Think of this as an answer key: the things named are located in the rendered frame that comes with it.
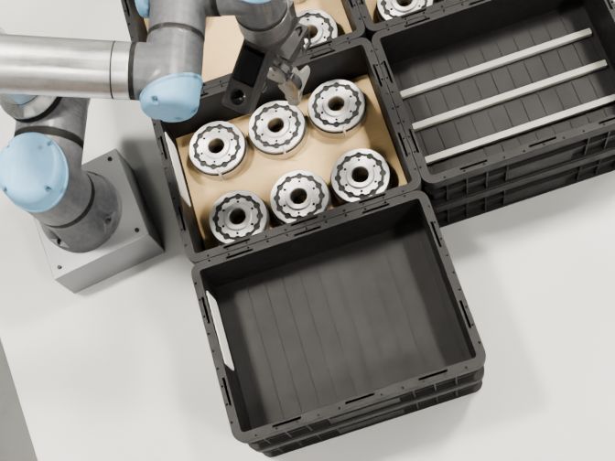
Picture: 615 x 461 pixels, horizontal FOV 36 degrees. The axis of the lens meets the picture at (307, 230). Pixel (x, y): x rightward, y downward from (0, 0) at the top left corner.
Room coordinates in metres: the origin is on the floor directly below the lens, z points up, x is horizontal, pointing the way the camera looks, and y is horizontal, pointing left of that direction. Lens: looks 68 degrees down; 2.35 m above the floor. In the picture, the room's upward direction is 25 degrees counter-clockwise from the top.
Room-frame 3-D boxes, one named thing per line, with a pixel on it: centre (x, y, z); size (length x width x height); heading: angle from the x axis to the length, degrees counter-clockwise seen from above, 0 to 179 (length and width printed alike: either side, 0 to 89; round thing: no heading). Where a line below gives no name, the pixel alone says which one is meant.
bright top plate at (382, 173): (0.64, -0.12, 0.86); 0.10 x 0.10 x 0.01
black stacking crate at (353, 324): (0.42, 0.02, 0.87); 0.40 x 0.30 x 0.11; 83
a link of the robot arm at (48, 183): (0.84, 0.36, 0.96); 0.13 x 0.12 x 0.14; 155
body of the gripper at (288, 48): (0.78, -0.07, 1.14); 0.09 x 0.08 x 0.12; 128
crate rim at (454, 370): (0.42, 0.02, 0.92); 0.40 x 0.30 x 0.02; 83
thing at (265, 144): (0.80, -0.03, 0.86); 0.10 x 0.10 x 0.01
